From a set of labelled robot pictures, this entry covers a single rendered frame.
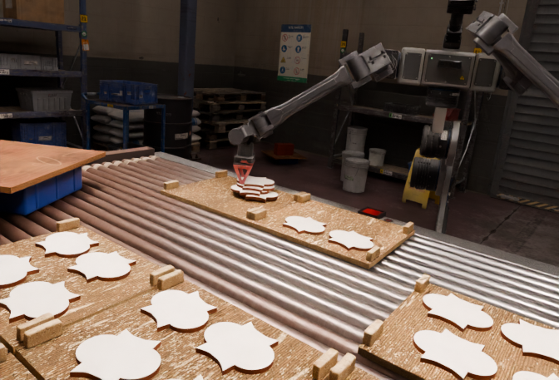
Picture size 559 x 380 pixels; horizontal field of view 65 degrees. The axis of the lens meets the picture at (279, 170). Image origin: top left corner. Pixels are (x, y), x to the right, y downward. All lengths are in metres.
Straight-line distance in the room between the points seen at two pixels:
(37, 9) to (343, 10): 4.00
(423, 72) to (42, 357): 1.70
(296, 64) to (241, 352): 6.72
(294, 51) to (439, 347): 6.72
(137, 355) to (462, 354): 0.56
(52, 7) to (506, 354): 5.36
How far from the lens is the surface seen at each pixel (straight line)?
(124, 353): 0.81
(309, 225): 1.36
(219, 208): 1.48
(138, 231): 1.34
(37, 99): 5.64
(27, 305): 0.97
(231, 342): 0.83
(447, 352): 0.90
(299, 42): 7.35
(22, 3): 5.57
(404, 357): 0.88
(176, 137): 5.42
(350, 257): 1.21
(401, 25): 6.51
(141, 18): 7.03
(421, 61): 2.02
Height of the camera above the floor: 1.43
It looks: 14 degrees down
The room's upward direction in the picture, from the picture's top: 5 degrees clockwise
